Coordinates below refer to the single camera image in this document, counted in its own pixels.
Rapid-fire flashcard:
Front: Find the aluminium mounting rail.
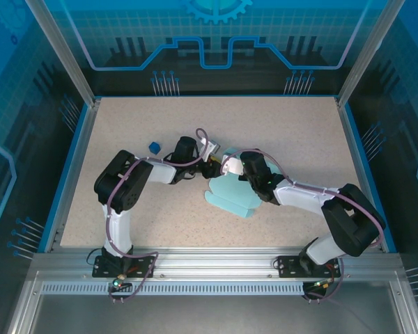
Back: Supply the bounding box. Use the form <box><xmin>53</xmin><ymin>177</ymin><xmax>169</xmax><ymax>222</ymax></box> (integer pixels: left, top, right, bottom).
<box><xmin>31</xmin><ymin>246</ymin><xmax>403</xmax><ymax>281</ymax></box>

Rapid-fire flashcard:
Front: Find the cable connector green light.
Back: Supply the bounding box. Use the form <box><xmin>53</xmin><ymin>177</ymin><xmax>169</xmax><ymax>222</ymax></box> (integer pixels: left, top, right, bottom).
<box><xmin>107</xmin><ymin>273</ymin><xmax>132</xmax><ymax>292</ymax></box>
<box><xmin>303</xmin><ymin>277</ymin><xmax>336</xmax><ymax>292</ymax></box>

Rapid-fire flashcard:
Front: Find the slotted grey cable duct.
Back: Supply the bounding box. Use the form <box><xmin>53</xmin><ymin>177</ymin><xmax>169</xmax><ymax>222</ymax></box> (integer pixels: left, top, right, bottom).
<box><xmin>40</xmin><ymin>281</ymin><xmax>306</xmax><ymax>296</ymax></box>

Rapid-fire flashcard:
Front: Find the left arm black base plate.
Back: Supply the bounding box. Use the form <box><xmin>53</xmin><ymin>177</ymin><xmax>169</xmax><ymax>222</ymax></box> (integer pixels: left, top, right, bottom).
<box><xmin>92</xmin><ymin>255</ymin><xmax>157</xmax><ymax>279</ymax></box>

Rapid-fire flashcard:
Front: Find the right aluminium frame post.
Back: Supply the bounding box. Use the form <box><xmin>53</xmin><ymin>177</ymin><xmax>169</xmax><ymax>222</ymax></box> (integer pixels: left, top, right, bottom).
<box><xmin>336</xmin><ymin>0</ymin><xmax>397</xmax><ymax>107</ymax></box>

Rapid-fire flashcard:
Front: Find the left aluminium frame post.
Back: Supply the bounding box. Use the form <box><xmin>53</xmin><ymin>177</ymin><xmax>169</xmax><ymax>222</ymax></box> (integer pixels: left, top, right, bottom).
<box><xmin>23</xmin><ymin>0</ymin><xmax>102</xmax><ymax>107</ymax></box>

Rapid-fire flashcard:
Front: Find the left aluminium side rail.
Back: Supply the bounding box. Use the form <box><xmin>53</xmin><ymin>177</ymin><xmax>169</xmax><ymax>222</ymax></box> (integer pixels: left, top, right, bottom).
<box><xmin>43</xmin><ymin>99</ymin><xmax>101</xmax><ymax>253</ymax></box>

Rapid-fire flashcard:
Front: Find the right aluminium side rail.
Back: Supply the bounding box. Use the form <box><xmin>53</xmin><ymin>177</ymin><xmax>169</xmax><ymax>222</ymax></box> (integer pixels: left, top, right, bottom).
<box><xmin>336</xmin><ymin>99</ymin><xmax>385</xmax><ymax>253</ymax></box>

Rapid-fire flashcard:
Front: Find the light blue paper box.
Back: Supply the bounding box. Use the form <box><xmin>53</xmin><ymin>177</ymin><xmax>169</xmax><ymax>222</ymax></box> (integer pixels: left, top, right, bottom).
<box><xmin>204</xmin><ymin>146</ymin><xmax>283</xmax><ymax>221</ymax></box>

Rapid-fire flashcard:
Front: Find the aluminium frame post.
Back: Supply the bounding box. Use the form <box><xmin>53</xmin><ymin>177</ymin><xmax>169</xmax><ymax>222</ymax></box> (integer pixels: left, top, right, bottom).
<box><xmin>23</xmin><ymin>0</ymin><xmax>102</xmax><ymax>107</ymax></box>
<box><xmin>336</xmin><ymin>0</ymin><xmax>397</xmax><ymax>107</ymax></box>

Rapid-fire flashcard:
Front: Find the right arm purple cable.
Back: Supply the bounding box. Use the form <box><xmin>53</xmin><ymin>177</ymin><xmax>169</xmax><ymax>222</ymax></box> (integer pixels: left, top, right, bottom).
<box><xmin>219</xmin><ymin>148</ymin><xmax>387</xmax><ymax>303</ymax></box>

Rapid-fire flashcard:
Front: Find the right cable connector green light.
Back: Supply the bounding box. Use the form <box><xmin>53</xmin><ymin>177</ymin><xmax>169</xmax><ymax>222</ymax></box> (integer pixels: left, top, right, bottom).
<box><xmin>303</xmin><ymin>277</ymin><xmax>336</xmax><ymax>292</ymax></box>

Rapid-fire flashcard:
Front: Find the aluminium side rail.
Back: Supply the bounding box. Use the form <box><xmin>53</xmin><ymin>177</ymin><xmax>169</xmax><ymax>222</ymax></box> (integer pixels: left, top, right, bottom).
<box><xmin>43</xmin><ymin>99</ymin><xmax>101</xmax><ymax>253</ymax></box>
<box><xmin>336</xmin><ymin>99</ymin><xmax>385</xmax><ymax>253</ymax></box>

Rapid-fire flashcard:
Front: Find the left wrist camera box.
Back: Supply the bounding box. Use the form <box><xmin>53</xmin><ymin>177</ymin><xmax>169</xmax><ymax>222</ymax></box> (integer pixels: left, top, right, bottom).
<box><xmin>199</xmin><ymin>137</ymin><xmax>221</xmax><ymax>157</ymax></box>

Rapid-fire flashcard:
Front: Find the left cable connector green light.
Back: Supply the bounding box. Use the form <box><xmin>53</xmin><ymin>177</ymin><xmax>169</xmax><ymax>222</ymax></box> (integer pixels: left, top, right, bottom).
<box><xmin>107</xmin><ymin>273</ymin><xmax>132</xmax><ymax>292</ymax></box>

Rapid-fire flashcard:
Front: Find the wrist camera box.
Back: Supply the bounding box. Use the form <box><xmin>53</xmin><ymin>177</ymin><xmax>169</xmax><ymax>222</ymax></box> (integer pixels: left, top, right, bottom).
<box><xmin>199</xmin><ymin>137</ymin><xmax>221</xmax><ymax>157</ymax></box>
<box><xmin>225</xmin><ymin>157</ymin><xmax>245</xmax><ymax>175</ymax></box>

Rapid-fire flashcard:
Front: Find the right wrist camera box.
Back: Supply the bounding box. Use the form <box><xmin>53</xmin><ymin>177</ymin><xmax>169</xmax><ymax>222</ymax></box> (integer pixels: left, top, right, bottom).
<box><xmin>225</xmin><ymin>157</ymin><xmax>245</xmax><ymax>175</ymax></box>

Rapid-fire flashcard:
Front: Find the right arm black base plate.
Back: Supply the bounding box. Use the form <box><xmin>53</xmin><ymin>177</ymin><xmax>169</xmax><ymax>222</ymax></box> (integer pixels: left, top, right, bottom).
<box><xmin>275</xmin><ymin>255</ymin><xmax>342</xmax><ymax>278</ymax></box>

